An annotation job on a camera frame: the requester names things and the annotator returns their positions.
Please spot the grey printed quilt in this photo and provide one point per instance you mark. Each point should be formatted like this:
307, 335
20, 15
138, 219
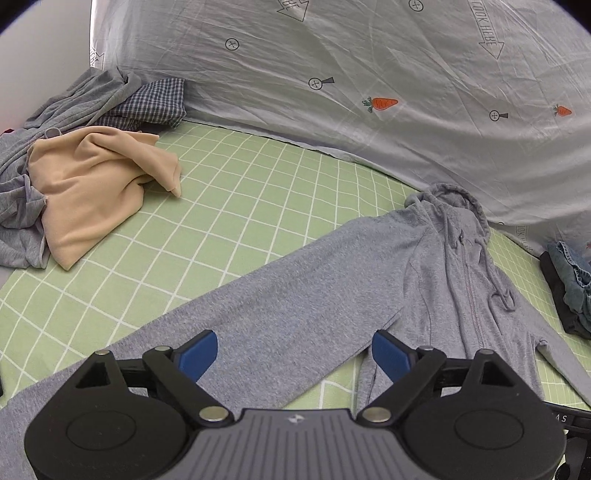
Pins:
369, 60

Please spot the blue checked shirt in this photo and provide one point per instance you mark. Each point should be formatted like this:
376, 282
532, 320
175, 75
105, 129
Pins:
152, 101

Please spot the crumpled grey garment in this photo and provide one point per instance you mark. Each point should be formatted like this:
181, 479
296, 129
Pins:
69, 104

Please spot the green checked bed sheet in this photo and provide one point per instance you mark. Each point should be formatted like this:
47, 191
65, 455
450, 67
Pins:
240, 194

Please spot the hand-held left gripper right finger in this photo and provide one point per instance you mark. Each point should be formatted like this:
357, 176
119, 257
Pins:
390, 355

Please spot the beige cloth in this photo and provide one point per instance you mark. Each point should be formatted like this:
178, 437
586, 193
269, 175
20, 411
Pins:
87, 184

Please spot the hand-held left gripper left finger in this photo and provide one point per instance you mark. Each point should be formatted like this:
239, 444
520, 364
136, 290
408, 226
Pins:
199, 355

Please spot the black folded cloth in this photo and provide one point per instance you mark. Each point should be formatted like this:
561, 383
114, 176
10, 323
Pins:
561, 307

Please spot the grey zip hoodie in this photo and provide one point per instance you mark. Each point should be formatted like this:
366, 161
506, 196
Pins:
295, 295

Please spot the blue denim jeans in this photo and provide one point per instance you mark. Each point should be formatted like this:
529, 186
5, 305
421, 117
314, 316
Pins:
575, 277

